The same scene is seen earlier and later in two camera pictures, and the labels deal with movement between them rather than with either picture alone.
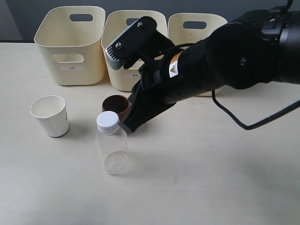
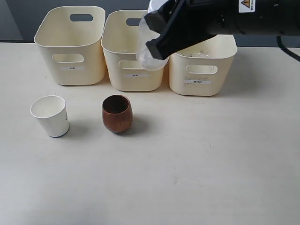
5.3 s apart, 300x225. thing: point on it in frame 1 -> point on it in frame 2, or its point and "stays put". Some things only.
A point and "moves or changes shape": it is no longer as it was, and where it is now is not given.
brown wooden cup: (117, 103) stays put
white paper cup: (51, 111) stays put
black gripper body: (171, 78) -> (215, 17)
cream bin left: (75, 50) stays put
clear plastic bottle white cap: (111, 143) moves or changes shape
